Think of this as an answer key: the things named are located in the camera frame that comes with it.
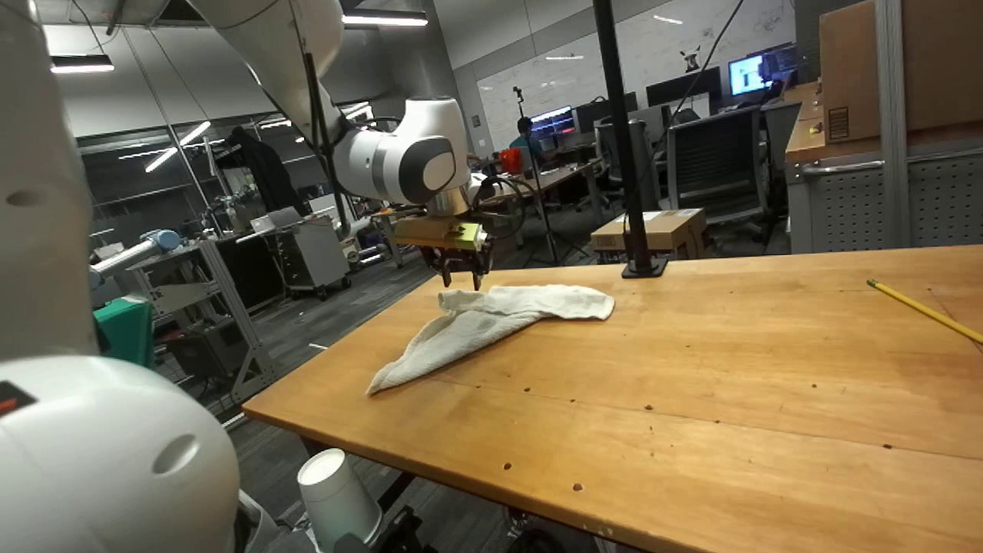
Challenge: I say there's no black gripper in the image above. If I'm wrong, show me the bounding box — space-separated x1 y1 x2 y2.
432 243 493 296

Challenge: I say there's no white cloth towel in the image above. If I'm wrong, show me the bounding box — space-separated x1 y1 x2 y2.
365 282 620 400

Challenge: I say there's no cluttered wooden desk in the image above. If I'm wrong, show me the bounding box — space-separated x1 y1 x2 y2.
471 163 599 272

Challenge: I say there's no white machine cart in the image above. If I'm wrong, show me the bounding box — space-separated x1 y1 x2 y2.
275 213 354 298

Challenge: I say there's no small lit computer monitor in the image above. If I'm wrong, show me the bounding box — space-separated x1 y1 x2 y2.
530 104 585 148

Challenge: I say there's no low wooden table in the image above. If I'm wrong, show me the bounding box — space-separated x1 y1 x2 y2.
588 207 710 259

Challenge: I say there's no black pole stand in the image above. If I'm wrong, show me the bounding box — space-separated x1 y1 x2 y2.
589 0 670 282

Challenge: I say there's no person in dark clothing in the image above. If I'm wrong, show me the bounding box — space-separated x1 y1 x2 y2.
220 124 301 214

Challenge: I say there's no grey metal shelf rack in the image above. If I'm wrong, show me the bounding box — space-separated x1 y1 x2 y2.
133 236 278 418

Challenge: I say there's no white paper cup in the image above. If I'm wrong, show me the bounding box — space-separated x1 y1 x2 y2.
296 447 386 551

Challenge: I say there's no black office chair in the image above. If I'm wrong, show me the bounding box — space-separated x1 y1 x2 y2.
668 104 774 230

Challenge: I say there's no dark unlit monitor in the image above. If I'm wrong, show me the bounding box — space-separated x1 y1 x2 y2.
644 69 726 111

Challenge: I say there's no long ceiling light strip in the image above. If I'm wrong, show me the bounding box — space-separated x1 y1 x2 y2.
141 121 214 176

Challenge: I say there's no green plastic object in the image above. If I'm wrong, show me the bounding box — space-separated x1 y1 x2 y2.
90 296 159 368

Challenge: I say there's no lit blue computer monitor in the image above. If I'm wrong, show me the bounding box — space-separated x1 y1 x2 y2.
726 44 802 101

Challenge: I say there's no grey perforated cabinet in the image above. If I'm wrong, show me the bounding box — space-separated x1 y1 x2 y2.
782 126 983 255

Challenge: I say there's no yellow pencil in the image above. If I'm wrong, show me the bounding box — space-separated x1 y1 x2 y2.
864 278 983 347

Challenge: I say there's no large cardboard box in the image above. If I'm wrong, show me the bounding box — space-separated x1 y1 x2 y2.
814 0 983 146

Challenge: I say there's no tan wrist camera mount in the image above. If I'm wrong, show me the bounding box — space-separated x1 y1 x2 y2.
391 214 493 251

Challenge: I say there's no grey metal post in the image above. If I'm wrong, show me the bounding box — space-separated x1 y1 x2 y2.
873 0 917 248

